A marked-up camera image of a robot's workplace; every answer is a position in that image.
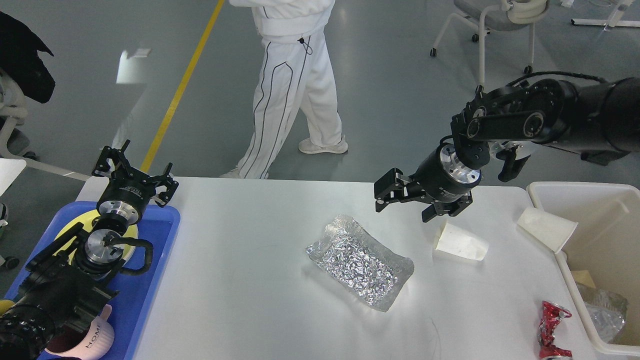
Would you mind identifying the crushed red can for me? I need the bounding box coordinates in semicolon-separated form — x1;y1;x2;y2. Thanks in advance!
538;300;573;360

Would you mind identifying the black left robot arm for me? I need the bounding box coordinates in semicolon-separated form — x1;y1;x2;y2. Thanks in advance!
1;141;179;360

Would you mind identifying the silver foil bag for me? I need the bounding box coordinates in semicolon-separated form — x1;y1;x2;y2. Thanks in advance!
305;214;415;313

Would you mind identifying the yellow plastic plate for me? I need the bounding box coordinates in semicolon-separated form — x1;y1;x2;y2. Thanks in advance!
55;209;138;263

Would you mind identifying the pink mug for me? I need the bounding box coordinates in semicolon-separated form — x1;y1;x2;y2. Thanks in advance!
45;304;115;360

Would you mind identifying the foil wrapper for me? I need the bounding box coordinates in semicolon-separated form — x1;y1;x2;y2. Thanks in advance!
576;282;629;344

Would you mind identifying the white office chair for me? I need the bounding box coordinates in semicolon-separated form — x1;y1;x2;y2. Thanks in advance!
429;0;549;87

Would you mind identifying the blue plastic tray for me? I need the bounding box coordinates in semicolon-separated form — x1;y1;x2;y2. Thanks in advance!
1;201;180;360

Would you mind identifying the black jacket on chair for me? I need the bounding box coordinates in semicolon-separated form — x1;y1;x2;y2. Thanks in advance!
0;12;56;104

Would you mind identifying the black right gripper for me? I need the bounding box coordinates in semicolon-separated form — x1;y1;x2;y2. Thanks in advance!
374;144;482;223

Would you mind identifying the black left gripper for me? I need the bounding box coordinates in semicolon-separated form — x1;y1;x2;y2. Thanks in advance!
91;139;179;223

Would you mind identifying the white side table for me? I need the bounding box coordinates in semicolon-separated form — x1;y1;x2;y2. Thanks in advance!
0;158;26;196

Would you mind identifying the white paper cup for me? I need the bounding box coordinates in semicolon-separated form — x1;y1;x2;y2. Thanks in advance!
516;207;579;254
433;221;489;261

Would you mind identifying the white plastic bin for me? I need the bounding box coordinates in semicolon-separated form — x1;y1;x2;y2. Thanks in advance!
526;181;640;358

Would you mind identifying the person in white trousers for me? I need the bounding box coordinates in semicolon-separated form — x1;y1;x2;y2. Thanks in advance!
223;0;349;179

